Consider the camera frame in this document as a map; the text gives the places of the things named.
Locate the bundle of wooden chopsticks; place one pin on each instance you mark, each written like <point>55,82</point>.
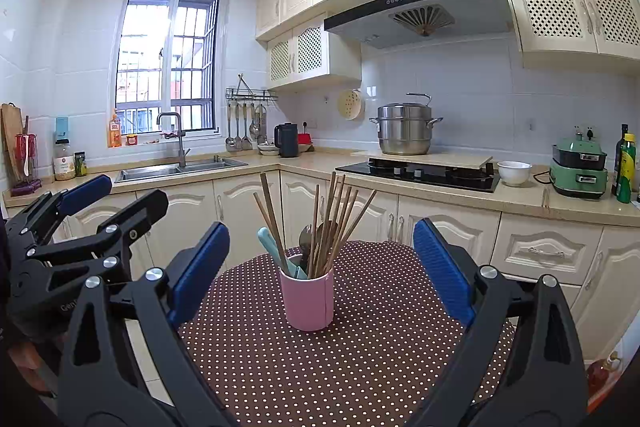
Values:
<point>336,227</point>

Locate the light blue sheathed knife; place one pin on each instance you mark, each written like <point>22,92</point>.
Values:
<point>270,242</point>

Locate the small lattice door cabinet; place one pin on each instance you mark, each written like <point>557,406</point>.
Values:
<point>310,52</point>

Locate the cream lower cabinets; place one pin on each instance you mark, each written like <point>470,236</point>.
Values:
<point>240,212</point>

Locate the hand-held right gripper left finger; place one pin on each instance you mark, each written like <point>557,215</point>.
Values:
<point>200,272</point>

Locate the steel steamer pot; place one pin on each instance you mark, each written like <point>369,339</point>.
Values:
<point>405,132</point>

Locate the dark red utensil holder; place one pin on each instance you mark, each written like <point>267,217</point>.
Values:
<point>25,187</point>

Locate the red plastic container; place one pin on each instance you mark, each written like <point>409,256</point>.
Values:
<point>602,377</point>

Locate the black kettle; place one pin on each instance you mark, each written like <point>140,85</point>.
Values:
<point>286,142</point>

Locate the small red yellow box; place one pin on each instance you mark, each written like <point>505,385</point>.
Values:
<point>131,140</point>

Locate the wooden cutting board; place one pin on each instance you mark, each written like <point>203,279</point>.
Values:
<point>11,132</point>

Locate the round trivet on wall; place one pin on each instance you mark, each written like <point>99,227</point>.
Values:
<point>350,104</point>

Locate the steel skimmer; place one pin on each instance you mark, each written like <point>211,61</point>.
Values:
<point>257,124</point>

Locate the clear jar with label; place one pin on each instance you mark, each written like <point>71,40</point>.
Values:
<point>64,164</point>

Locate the dark glass bottle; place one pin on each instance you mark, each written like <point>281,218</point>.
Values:
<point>620,157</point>

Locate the barred window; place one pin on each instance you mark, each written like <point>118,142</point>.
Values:
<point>172,57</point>

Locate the wide lattice door cabinet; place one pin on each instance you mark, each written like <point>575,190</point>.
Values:
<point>565,12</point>

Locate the brown polka dot tablecloth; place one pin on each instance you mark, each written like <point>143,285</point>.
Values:
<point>350,357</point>

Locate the orange dish soap bottle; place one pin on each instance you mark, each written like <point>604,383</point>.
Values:
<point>115,132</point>

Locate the steel sink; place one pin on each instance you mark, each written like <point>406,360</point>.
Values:
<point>180,169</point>

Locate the teal carton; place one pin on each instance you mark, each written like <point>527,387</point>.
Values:
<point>61,128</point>

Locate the white dish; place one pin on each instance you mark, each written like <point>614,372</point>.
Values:
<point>268,149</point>

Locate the wall socket with plugs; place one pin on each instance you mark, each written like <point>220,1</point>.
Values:
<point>585,133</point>

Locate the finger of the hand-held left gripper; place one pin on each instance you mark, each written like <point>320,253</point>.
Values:
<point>85,196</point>
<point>145,207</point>

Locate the steel ladle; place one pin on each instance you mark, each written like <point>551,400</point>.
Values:
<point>230,142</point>

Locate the small green jar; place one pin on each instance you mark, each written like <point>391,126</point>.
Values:
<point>80,166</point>

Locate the green electric cooker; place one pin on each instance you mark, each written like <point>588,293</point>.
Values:
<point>577,172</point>

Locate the pink cup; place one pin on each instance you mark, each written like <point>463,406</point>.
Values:
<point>307,302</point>

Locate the white plastic spoon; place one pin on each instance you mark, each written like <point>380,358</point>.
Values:
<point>26,157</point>

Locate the steel spoon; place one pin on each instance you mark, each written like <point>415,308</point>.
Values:
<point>326,232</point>
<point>305,237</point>

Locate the steel slotted turner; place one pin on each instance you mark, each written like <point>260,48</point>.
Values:
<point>247,142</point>

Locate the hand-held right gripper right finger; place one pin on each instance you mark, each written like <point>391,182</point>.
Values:
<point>442,272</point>

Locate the beige stone countertop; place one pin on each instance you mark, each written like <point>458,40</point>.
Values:
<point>320,157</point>

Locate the white bowl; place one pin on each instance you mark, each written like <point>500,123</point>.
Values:
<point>514,173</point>

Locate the steel spatula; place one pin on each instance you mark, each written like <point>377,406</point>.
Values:
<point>239,142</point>

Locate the wall utensil rack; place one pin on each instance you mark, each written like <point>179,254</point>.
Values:
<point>252,94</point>

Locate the white wall socket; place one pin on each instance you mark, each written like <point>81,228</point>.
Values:
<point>310,124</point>

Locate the green bottle yellow cap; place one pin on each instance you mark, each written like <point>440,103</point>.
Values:
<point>626,182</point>

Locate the black gas hob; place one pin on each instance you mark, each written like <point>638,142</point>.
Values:
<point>425,177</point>

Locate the black range hood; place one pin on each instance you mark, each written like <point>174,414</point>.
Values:
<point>370,29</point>

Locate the steel faucet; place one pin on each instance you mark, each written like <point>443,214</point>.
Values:
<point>181,152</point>

